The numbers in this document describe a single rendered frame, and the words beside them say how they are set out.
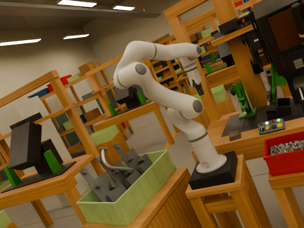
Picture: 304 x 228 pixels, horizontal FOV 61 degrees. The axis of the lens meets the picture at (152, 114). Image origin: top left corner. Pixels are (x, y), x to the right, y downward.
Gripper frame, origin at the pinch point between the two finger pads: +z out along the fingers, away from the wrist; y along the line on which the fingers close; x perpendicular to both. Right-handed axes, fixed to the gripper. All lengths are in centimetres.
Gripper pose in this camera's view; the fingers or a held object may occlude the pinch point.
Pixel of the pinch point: (200, 92)
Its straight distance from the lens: 166.7
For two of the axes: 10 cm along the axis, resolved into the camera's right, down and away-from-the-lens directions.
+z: 4.2, 8.9, 1.8
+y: -4.0, 3.6, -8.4
